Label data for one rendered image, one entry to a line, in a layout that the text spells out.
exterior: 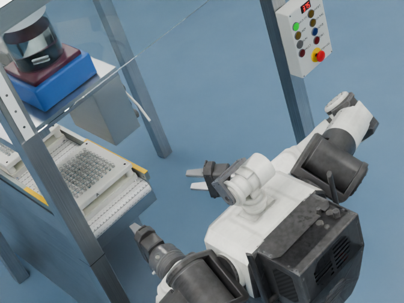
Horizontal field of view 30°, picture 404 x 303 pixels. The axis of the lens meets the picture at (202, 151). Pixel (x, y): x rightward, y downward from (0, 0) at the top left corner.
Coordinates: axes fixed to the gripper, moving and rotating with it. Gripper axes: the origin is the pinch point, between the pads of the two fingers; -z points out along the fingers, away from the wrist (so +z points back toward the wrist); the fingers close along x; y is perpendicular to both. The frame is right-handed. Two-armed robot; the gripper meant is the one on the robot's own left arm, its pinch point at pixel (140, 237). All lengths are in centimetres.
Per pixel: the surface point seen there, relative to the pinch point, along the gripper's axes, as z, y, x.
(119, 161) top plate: -41.5, 15.6, 7.7
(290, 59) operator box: -33, 84, 6
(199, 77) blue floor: -184, 123, 106
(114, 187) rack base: -37.6, 9.3, 12.2
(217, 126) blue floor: -138, 101, 105
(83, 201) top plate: -35.4, -2.2, 7.6
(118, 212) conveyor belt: -31.0, 5.3, 16.2
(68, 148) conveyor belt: -73, 10, 16
